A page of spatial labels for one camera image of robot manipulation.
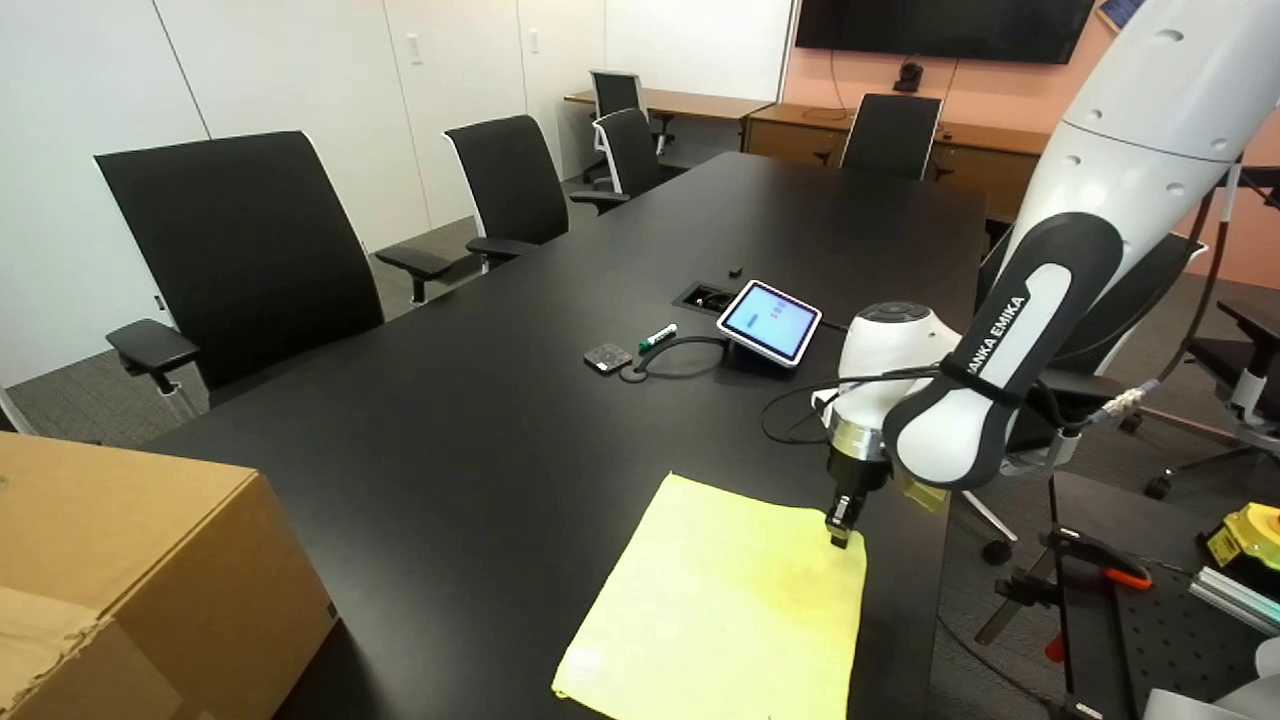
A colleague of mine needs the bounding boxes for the yellow tool on cart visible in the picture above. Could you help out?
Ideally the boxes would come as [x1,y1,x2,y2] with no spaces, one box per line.
[1205,503,1280,572]

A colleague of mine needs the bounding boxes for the green marker pen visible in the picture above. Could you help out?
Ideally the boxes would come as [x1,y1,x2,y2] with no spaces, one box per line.
[641,323,679,353]

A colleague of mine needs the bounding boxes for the black cable on table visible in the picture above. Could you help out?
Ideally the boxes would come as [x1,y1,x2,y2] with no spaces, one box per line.
[615,332,733,388]

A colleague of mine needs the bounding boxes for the black office chair near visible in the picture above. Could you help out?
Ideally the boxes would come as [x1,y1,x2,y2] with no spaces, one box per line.
[98,133,384,392]

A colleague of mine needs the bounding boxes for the wall television screen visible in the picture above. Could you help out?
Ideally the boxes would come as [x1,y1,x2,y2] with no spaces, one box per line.
[796,0,1096,64]

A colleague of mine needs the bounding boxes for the cardboard box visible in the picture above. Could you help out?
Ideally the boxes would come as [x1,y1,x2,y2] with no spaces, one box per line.
[0,434,337,720]

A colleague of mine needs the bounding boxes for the white tablet on stand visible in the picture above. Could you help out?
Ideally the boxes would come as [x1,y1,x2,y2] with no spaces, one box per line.
[717,282,825,369]

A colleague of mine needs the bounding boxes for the black remote control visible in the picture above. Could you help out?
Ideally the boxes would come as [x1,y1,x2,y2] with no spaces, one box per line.
[584,344,637,377]

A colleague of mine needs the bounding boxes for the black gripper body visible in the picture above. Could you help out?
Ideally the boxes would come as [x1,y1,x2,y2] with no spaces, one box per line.
[828,454,890,530]

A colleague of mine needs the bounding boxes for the black office chair far end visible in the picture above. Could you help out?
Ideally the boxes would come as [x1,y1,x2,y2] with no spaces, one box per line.
[843,93,942,181]

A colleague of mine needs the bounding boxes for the yellow towel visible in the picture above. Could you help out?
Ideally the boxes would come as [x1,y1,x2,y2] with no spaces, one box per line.
[553,471,869,720]

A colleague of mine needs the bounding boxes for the orange handled pliers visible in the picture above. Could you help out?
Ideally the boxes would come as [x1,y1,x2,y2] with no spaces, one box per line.
[1043,523,1151,594]

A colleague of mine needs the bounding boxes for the wooden sideboard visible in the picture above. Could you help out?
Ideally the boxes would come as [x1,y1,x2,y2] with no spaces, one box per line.
[559,87,1077,230]

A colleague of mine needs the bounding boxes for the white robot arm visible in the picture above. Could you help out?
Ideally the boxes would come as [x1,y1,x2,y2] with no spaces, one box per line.
[822,0,1280,546]

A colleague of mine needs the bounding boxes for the black office chair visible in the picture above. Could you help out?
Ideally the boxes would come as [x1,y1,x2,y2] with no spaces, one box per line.
[98,133,384,392]
[381,116,568,296]
[584,73,641,184]
[571,109,676,211]

